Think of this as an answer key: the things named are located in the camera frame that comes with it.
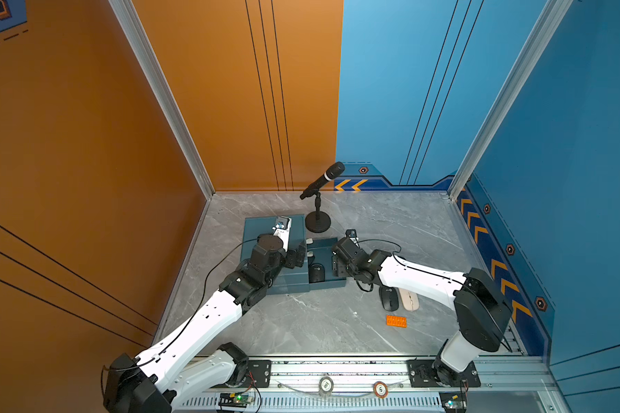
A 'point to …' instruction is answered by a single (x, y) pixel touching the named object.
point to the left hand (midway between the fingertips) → (291, 235)
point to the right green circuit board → (454, 402)
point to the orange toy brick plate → (394, 321)
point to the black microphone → (333, 171)
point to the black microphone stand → (318, 221)
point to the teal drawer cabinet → (284, 280)
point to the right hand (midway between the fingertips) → (344, 263)
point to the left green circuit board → (234, 400)
